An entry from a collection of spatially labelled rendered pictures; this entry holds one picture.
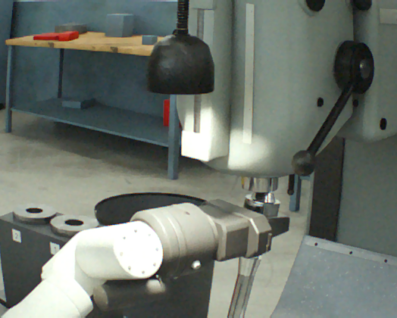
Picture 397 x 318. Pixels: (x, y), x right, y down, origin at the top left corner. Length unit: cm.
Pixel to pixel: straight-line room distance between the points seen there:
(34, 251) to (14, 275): 10
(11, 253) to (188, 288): 167
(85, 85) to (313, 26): 677
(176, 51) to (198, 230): 24
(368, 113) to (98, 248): 41
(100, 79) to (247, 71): 658
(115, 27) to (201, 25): 594
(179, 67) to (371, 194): 66
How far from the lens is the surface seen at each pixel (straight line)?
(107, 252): 95
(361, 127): 114
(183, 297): 313
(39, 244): 145
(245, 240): 108
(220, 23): 99
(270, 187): 111
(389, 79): 116
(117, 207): 338
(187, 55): 89
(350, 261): 150
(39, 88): 831
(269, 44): 99
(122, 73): 735
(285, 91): 100
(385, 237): 147
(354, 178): 148
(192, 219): 103
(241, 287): 116
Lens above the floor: 158
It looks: 14 degrees down
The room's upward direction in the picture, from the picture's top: 2 degrees clockwise
